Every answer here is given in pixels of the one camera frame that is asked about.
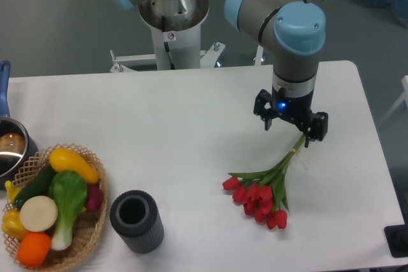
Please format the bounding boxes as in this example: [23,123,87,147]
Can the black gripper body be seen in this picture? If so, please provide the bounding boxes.
[270,87,314,131]

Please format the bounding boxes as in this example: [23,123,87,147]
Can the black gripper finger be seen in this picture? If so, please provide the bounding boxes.
[253,89,277,131]
[300,112,328,148]

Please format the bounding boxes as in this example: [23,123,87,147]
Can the red tulip bouquet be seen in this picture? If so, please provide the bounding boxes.
[222,135,306,230]

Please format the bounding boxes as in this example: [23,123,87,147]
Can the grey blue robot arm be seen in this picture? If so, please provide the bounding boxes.
[114,0,328,142]

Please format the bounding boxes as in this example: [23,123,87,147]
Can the white furniture leg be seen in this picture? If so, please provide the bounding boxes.
[378,75,408,127]

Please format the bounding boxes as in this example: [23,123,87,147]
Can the black device at table edge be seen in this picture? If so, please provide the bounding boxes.
[384,224,407,258]

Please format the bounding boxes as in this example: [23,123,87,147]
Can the dark grey ribbed vase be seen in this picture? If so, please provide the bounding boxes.
[109,190,164,254]

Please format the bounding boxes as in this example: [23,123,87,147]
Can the red radish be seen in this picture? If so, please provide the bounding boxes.
[85,184,104,211]

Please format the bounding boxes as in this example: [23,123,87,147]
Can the yellow squash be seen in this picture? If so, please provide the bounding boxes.
[48,148,99,184]

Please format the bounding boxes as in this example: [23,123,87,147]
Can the green bok choy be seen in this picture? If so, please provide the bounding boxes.
[49,170,87,251]

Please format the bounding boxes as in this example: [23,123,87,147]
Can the woven wicker basket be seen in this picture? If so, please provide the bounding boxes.
[1,144,108,271]

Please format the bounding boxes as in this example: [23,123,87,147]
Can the green cucumber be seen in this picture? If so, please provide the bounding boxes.
[13,164,57,210]

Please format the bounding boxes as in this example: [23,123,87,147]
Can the round beige radish slice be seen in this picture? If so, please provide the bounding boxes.
[20,196,58,232]

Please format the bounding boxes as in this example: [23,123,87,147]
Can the yellow banana tip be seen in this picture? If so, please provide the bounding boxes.
[4,180,21,203]

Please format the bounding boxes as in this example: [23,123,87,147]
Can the orange fruit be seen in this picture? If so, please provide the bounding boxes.
[17,232,51,268]

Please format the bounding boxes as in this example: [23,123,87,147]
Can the yellow bell pepper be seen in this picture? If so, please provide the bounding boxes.
[1,209,29,240]

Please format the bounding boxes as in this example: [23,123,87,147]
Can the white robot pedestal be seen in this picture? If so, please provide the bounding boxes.
[110,0,226,73]

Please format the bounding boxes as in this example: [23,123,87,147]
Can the blue handled saucepan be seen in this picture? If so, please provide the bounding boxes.
[1,60,38,191]

